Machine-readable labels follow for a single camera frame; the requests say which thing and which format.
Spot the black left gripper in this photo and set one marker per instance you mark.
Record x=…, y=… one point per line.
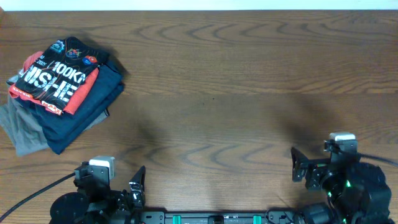
x=135, y=196

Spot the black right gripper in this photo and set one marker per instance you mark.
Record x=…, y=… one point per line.
x=302, y=165

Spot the black orange patterned jersey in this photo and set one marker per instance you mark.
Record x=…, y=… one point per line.
x=53, y=78

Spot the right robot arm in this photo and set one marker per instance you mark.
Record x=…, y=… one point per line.
x=356, y=191

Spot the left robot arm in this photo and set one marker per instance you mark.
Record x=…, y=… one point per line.
x=95, y=202

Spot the navy folded garment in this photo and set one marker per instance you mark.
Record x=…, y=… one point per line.
x=61, y=130

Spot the grey folded garment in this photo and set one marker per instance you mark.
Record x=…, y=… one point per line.
x=24, y=131

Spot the orange folded shirt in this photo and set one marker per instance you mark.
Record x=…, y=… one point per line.
x=76, y=100

